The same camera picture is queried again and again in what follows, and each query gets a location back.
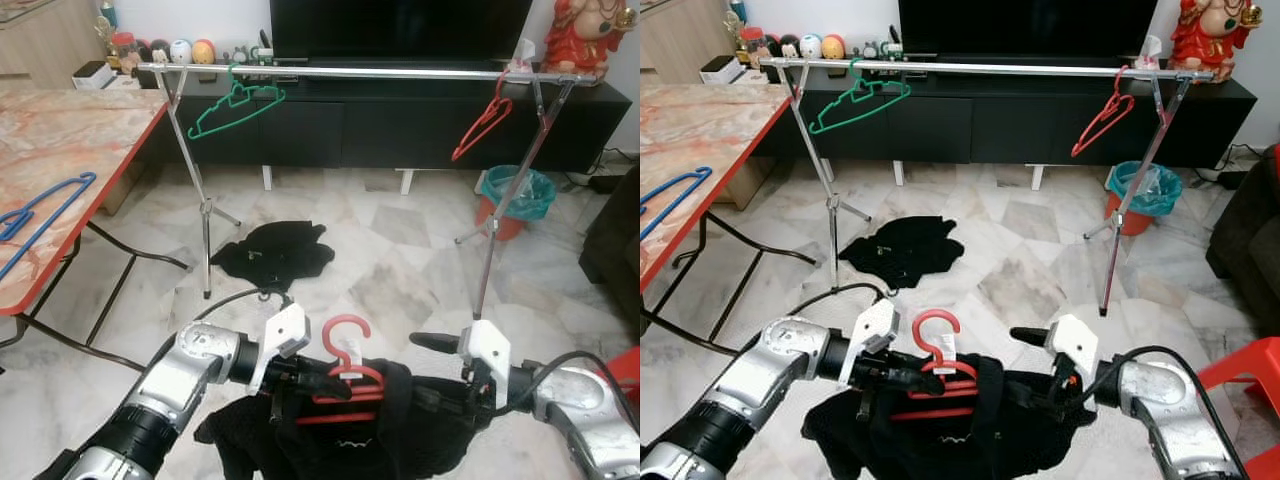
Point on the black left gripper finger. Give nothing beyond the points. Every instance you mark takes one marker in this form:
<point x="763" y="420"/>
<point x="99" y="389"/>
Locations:
<point x="922" y="380"/>
<point x="328" y="385"/>

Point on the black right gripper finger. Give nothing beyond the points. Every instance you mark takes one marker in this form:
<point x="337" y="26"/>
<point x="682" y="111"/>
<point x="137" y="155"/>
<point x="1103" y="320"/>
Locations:
<point x="1030" y="336"/>
<point x="435" y="343"/>

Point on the red plastic hanger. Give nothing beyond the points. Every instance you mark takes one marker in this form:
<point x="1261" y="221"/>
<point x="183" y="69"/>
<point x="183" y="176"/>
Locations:
<point x="1105" y="120"/>
<point x="485" y="125"/>
<point x="350" y="375"/>
<point x="945" y="370"/>

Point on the navy knit garment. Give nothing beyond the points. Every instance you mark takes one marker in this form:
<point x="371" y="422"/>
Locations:
<point x="400" y="430"/>
<point x="1010" y="430"/>

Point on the black printed t-shirt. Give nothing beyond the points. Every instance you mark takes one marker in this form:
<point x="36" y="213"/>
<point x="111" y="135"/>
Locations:
<point x="275" y="255"/>
<point x="900" y="250"/>

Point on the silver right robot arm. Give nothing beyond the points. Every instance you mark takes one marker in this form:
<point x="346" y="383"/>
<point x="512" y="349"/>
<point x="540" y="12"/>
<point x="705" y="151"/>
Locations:
<point x="575" y="410"/>
<point x="1165" y="410"/>

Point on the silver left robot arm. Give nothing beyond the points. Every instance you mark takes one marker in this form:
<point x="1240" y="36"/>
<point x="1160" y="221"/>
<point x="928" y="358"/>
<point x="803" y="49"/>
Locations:
<point x="185" y="365"/>
<point x="780" y="360"/>

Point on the blue plastic hanger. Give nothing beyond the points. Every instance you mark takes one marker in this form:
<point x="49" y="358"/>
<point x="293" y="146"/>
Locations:
<point x="55" y="215"/>
<point x="680" y="200"/>

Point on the green plastic hanger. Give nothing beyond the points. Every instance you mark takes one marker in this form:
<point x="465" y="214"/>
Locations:
<point x="855" y="105"/>
<point x="235" y="110"/>

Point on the red plastic stool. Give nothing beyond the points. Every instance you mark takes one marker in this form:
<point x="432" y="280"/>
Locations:
<point x="1245" y="365"/>
<point x="625" y="372"/>

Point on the red bin with teal bag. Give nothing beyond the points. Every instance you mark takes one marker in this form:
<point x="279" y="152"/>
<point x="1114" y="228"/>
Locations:
<point x="1143" y="190"/>
<point x="515" y="195"/>

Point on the dark brown sofa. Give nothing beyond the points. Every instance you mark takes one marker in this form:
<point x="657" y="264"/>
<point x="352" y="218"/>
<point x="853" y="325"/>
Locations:
<point x="1250" y="240"/>
<point x="615" y="240"/>

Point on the black tv cabinet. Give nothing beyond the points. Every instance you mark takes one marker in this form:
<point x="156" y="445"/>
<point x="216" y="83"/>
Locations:
<point x="1000" y="125"/>
<point x="380" y="130"/>

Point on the silver clothes rack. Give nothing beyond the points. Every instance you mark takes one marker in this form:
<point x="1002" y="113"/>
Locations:
<point x="1000" y="68"/>
<point x="400" y="72"/>

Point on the white tissue box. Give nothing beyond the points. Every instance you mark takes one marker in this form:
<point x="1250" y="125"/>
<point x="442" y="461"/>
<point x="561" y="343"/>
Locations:
<point x="1150" y="55"/>
<point x="524" y="60"/>

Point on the black television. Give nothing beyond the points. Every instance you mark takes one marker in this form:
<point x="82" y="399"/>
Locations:
<point x="1028" y="26"/>
<point x="400" y="28"/>

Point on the white round plush toy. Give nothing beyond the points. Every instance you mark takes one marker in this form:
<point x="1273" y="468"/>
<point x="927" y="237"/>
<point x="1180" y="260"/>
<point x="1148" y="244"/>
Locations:
<point x="810" y="46"/>
<point x="181" y="51"/>

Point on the red robed figurine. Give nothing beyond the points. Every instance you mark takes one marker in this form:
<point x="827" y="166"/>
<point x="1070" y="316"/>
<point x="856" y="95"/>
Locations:
<point x="1210" y="38"/>
<point x="585" y="40"/>

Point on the black round plush toy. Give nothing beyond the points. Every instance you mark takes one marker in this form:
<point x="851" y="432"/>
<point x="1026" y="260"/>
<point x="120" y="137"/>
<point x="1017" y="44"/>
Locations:
<point x="160" y="52"/>
<point x="788" y="46"/>

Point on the white cardboard box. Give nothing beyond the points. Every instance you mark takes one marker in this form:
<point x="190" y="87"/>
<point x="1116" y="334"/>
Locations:
<point x="720" y="70"/>
<point x="93" y="76"/>

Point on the red lidded jar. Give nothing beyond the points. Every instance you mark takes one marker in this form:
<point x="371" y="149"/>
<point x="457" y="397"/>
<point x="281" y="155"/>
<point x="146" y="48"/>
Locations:
<point x="124" y="52"/>
<point x="752" y="46"/>

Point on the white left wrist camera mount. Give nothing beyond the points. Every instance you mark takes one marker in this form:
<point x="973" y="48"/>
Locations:
<point x="285" y="335"/>
<point x="872" y="330"/>

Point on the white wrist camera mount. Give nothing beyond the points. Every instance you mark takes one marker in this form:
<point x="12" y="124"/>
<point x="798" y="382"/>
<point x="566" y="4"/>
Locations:
<point x="285" y="335"/>
<point x="490" y="350"/>
<point x="872" y="330"/>
<point x="1075" y="340"/>

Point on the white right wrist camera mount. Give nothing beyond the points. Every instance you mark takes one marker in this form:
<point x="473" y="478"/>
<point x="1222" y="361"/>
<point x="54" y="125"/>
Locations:
<point x="490" y="350"/>
<point x="1075" y="340"/>

